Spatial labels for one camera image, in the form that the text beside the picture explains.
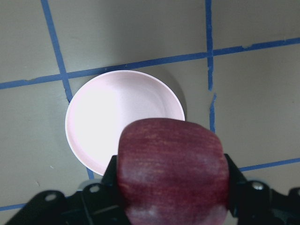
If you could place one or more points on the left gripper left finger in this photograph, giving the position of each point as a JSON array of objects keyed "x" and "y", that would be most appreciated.
[{"x": 109, "y": 180}]

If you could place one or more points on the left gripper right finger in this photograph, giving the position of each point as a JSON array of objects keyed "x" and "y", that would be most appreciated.
[{"x": 236, "y": 178}]

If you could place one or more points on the red apple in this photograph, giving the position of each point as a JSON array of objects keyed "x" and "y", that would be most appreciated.
[{"x": 172, "y": 172}]

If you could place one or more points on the pink plate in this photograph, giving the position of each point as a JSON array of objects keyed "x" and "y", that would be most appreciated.
[{"x": 105, "y": 105}]

